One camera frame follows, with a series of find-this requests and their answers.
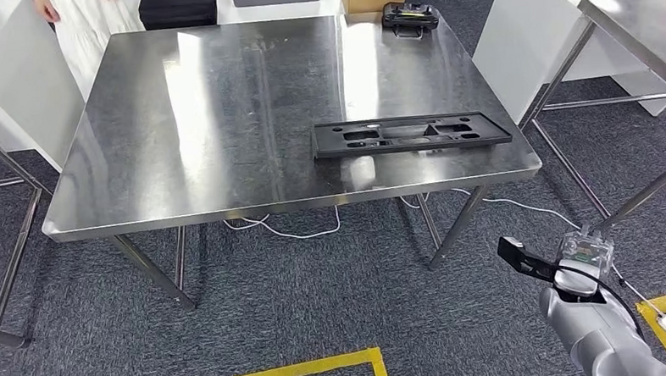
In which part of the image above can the white panel board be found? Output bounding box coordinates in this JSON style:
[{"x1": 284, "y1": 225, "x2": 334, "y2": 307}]
[
  {"x1": 469, "y1": 0, "x2": 585, "y2": 129},
  {"x1": 560, "y1": 45, "x2": 666, "y2": 118},
  {"x1": 0, "y1": 0, "x2": 90, "y2": 174}
]

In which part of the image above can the white power cord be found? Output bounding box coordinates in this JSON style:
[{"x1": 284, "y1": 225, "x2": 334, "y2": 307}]
[{"x1": 218, "y1": 175, "x2": 666, "y2": 316}]

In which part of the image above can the yellow floor tape square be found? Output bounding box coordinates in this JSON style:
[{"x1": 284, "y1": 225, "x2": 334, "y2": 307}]
[
  {"x1": 230, "y1": 340, "x2": 396, "y2": 376},
  {"x1": 632, "y1": 289, "x2": 666, "y2": 373}
]

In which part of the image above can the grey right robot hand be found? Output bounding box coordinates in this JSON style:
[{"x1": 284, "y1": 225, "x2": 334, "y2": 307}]
[{"x1": 553, "y1": 222, "x2": 617, "y2": 279}]

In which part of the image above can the person's right hand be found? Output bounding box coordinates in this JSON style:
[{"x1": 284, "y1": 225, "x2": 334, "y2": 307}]
[{"x1": 31, "y1": 0, "x2": 62, "y2": 25}]

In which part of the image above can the black remote controller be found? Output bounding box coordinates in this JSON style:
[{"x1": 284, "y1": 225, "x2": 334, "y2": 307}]
[{"x1": 380, "y1": 1, "x2": 441, "y2": 41}]

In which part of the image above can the black hard carry case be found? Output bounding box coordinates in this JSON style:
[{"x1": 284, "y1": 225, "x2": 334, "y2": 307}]
[{"x1": 137, "y1": 0, "x2": 219, "y2": 35}]

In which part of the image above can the black plastic panel part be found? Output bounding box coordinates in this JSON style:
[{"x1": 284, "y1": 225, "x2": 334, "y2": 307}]
[{"x1": 311, "y1": 104, "x2": 514, "y2": 168}]

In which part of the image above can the stainless steel workbench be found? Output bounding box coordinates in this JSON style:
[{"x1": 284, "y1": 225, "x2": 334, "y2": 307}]
[{"x1": 38, "y1": 0, "x2": 549, "y2": 326}]

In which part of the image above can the black cable on robot arm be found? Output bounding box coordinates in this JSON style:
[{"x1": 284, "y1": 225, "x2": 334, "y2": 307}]
[{"x1": 551, "y1": 264, "x2": 651, "y2": 341}]

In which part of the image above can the brown cardboard box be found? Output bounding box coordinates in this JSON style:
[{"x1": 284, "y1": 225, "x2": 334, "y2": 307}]
[{"x1": 340, "y1": 0, "x2": 408, "y2": 20}]

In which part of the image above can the person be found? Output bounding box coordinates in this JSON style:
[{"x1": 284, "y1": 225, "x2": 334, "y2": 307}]
[{"x1": 13, "y1": 0, "x2": 147, "y2": 103}]

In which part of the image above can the steel frame table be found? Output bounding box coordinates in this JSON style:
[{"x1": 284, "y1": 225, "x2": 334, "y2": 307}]
[
  {"x1": 513, "y1": 0, "x2": 666, "y2": 236},
  {"x1": 0, "y1": 127, "x2": 56, "y2": 350}
]

